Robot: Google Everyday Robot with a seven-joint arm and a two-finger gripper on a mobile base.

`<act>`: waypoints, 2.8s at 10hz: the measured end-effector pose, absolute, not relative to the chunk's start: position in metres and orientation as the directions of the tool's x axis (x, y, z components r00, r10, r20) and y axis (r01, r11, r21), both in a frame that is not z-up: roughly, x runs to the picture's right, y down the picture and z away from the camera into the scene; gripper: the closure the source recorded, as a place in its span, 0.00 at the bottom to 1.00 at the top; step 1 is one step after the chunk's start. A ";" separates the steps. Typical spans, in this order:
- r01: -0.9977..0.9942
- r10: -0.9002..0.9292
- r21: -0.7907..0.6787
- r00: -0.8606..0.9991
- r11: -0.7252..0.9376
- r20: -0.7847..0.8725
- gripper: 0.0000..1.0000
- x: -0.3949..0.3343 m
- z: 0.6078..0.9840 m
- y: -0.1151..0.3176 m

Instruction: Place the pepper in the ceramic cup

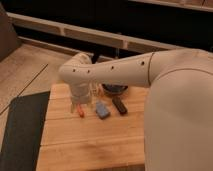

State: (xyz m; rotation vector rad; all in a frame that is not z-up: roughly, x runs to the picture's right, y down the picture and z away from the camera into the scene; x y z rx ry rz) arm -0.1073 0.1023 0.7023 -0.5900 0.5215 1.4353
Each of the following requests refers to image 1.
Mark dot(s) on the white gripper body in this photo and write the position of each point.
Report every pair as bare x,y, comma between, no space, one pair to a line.
80,92

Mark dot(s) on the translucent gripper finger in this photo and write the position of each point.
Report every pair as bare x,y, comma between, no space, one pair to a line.
90,105
73,107

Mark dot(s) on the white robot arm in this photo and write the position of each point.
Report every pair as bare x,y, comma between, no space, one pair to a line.
178,115

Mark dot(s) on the clear small bottle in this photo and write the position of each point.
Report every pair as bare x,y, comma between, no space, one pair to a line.
97,90

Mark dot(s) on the blue sponge block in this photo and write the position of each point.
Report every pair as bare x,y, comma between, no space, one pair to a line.
102,110

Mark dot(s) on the dark round bowl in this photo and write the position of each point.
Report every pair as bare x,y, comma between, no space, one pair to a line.
113,90

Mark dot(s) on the black stand leg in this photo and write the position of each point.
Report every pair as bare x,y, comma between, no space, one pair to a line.
95,57

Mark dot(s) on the dark grey floor mat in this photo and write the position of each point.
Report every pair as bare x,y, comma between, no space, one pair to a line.
23,132

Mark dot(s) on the wooden shelf rail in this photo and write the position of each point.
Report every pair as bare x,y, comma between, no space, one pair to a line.
90,35

